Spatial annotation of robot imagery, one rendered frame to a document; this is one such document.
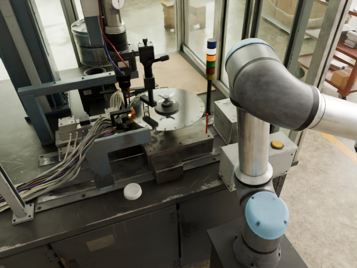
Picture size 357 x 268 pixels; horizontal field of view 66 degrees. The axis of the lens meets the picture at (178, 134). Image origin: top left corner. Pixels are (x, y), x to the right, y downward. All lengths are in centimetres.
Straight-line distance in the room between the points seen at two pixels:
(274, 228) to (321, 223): 132
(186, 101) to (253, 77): 72
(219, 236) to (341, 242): 120
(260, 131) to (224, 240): 44
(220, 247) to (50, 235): 59
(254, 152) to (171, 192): 45
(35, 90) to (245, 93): 98
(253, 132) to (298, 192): 153
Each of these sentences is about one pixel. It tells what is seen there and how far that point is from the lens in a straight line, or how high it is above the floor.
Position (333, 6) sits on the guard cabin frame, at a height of 139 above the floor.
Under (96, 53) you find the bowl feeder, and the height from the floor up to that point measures 98.
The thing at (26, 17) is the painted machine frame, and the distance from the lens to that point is 152.
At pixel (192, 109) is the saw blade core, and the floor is 95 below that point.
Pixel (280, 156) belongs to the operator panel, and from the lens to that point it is 114.
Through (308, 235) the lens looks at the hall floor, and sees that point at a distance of 203.
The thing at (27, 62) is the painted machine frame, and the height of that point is 106.
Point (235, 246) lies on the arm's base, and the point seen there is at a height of 78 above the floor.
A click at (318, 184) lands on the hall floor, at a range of 234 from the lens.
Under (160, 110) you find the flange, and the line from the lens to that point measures 118.
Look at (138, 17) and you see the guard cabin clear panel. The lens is 216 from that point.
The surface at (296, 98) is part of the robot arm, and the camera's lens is 55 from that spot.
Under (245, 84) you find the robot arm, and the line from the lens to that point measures 56.
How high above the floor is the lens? 163
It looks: 40 degrees down
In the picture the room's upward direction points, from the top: 2 degrees counter-clockwise
